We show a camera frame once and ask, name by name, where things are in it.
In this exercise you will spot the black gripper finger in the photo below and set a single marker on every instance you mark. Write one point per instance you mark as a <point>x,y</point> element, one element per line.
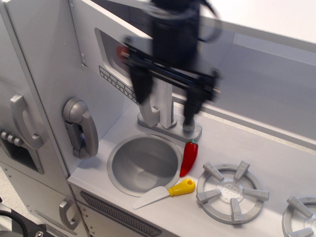
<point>192,106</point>
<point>142,81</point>

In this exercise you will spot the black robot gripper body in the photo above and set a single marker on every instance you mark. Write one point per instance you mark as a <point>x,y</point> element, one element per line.
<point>172,54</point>

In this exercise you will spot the white toy microwave door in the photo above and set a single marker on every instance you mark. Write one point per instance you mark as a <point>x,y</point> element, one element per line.
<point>99,33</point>

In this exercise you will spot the orange toy food in microwave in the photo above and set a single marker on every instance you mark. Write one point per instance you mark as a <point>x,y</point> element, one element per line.
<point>122,52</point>

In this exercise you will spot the grey toy faucet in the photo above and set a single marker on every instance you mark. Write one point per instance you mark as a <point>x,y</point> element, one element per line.
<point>176,130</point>

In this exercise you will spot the red toy chili pepper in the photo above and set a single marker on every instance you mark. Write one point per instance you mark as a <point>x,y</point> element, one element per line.
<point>189,157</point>

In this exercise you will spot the round grey toy sink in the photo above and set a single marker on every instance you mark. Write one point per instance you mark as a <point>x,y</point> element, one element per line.
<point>143,162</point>

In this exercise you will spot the grey toy stove burner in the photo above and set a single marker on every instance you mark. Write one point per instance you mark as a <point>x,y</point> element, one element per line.
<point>230,193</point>

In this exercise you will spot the grey oven vent grille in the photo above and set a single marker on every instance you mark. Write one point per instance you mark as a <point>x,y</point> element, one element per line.
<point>121,216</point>

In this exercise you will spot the grey ice dispenser panel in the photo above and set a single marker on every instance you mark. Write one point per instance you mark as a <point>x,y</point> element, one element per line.
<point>16,149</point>

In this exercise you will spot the grey toy wall telephone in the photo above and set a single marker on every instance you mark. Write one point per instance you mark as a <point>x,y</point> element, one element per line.
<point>81,129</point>

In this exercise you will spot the yellow handled toy knife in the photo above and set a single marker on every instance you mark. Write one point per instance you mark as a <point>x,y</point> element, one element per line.
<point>185,187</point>

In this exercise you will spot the grey fridge door handle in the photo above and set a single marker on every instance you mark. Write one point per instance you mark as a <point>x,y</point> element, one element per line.
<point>18,107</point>

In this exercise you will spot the grey lower door handle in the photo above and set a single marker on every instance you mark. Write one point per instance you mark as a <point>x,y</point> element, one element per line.
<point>67,217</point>

